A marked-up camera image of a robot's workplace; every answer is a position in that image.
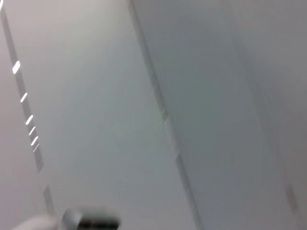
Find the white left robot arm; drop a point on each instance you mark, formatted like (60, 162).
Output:
(48, 222)

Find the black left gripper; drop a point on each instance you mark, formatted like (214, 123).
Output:
(100, 221)

